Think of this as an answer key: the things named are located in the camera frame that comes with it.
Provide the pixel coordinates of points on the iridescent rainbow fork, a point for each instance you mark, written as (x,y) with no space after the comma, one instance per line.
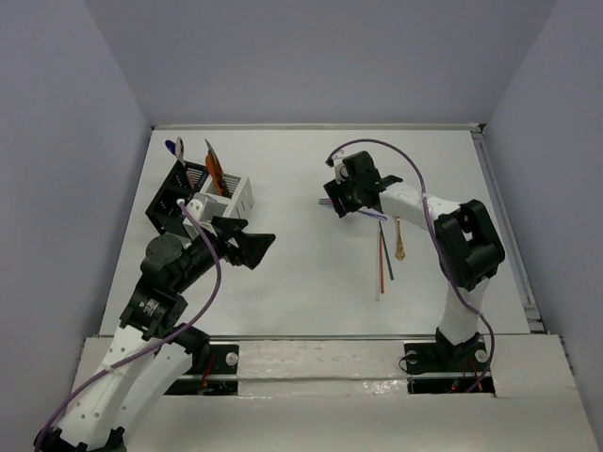
(364,212)

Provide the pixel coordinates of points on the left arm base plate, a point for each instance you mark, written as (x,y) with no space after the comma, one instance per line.
(216,375)

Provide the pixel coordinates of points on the gold fork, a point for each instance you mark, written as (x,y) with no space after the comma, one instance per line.
(400,250)

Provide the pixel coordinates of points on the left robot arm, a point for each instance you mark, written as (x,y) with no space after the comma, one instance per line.
(151,348)

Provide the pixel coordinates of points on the white table edge rail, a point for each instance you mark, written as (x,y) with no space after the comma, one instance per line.
(470,127)

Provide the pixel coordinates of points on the black cutlery holder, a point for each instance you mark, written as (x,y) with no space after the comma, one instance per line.
(182,182)

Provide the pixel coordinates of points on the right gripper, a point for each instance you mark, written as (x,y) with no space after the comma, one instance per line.
(335,192)

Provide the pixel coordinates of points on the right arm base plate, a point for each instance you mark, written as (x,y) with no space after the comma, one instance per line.
(428,374)

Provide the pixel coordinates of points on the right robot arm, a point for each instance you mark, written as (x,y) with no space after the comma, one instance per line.
(465,239)

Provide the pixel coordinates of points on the white cutlery holder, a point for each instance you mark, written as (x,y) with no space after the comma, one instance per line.
(239,205)

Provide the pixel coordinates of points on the white chopstick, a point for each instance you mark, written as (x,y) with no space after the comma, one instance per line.
(378,283)

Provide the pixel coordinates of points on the pink-handled silver spoon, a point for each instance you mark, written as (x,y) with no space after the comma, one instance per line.
(180,156)

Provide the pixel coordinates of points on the black-handled steel knife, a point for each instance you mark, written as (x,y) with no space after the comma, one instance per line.
(211,159)

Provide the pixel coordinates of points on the purple long spoon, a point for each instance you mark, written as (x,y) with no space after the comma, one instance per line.
(170,145)

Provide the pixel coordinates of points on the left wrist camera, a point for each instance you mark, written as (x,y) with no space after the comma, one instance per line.
(202,208)

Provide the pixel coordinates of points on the blue chopstick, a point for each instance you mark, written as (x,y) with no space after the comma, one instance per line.
(386,253)

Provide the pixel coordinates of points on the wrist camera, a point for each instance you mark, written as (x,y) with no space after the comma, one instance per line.
(336,163)
(202,208)

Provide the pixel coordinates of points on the orange-handled knife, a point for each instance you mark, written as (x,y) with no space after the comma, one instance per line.
(215,175)

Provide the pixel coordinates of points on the gold green-handled knife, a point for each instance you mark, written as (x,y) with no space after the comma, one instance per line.
(224,189)

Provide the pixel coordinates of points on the orange chopstick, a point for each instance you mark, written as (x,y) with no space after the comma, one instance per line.
(380,251)

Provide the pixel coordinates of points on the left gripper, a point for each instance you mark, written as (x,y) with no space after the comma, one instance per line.
(231,242)

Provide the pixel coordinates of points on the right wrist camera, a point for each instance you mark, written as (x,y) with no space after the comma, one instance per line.
(336,163)

